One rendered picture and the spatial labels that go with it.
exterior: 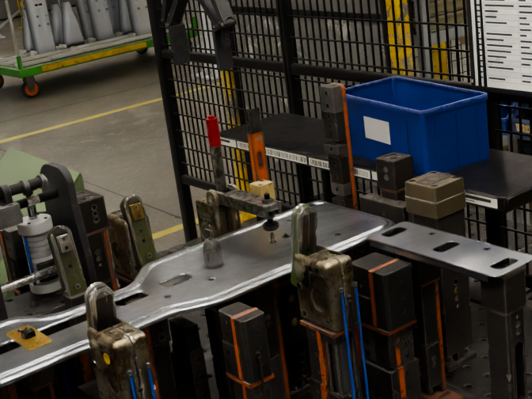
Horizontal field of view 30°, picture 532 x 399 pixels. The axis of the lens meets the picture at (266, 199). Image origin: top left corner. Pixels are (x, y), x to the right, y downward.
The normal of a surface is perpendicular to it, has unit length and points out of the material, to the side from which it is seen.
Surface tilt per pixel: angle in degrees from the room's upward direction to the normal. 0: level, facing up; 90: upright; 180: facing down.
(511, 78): 90
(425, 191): 89
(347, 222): 0
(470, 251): 0
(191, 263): 0
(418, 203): 89
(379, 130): 90
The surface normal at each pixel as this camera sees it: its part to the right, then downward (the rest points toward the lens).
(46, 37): 0.59, 0.12
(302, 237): 0.62, 0.37
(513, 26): -0.79, 0.29
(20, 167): -0.65, -0.48
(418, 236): -0.13, -0.94
